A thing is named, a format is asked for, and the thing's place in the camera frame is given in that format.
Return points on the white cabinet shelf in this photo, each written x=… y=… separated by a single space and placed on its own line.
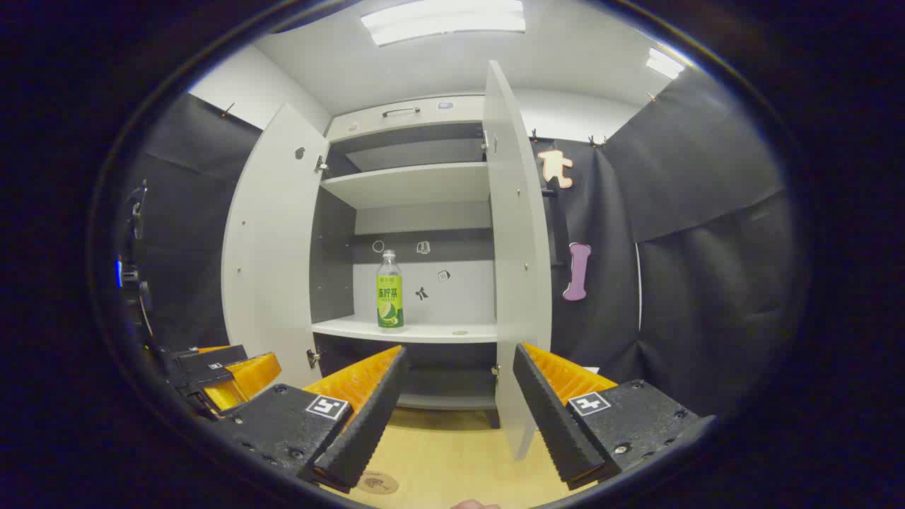
x=424 y=331
x=410 y=185

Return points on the white cabinet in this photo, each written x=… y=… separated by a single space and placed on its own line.
x=424 y=297

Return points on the green label bottle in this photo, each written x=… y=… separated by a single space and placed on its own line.
x=389 y=300

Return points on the white cabinet door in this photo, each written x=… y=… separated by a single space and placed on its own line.
x=272 y=247
x=520 y=283

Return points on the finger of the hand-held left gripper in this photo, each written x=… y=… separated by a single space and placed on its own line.
x=212 y=364

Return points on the black backdrop cloth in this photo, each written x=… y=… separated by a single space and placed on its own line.
x=707 y=283

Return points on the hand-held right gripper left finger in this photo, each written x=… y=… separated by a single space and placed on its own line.
x=371 y=417

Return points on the small ceiling light panel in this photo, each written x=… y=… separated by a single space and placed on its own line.
x=664 y=63

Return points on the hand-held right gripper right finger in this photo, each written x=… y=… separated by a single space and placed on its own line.
x=551 y=417

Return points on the large ceiling light panel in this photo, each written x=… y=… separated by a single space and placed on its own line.
x=445 y=21

